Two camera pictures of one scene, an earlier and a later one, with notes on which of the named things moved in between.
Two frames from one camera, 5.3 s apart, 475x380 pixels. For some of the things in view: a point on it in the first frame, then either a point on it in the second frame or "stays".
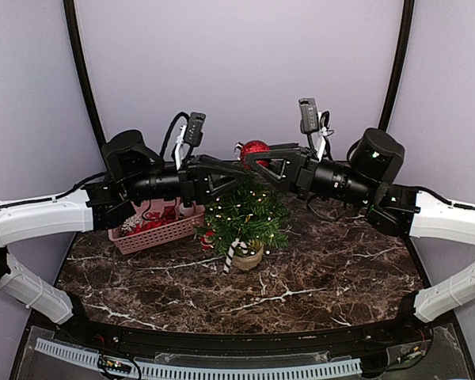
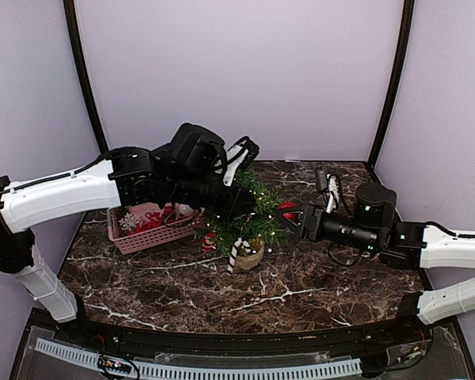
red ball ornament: [254, 146] -> [288, 205]
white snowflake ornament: [129, 224] stays
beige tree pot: [247, 262] stays
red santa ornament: [207, 241] stays
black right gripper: [305, 170] -> [312, 221]
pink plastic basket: [157, 222] stays
